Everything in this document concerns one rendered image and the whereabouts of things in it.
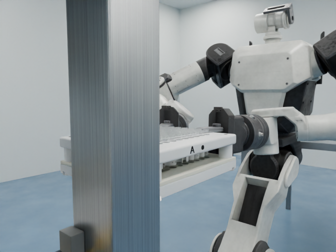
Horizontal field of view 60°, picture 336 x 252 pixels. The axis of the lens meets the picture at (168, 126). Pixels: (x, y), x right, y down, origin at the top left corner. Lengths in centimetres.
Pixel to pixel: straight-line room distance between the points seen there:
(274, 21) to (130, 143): 91
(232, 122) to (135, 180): 42
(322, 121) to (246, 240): 43
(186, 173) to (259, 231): 56
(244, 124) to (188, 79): 51
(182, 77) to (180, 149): 73
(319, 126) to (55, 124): 404
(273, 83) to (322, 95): 402
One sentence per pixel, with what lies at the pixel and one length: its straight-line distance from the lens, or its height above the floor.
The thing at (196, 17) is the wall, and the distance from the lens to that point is 625.
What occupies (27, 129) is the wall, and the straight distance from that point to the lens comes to 436.
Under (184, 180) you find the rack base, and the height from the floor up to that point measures 97.
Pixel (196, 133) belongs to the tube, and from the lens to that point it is 55.
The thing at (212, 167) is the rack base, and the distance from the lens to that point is 53.
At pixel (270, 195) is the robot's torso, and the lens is 101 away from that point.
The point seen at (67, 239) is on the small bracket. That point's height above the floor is 98.
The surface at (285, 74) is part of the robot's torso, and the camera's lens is 100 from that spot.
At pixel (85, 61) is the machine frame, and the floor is 113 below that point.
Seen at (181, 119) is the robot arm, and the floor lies 104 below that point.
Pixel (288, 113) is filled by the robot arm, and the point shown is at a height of 106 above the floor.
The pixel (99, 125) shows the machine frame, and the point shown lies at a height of 108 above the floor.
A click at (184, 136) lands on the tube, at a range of 52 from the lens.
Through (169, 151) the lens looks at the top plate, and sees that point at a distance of 42.
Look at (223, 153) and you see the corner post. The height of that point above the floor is 99.
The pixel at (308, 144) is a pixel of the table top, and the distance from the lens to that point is 153.
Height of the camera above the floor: 110
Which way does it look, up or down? 6 degrees down
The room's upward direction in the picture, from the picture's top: straight up
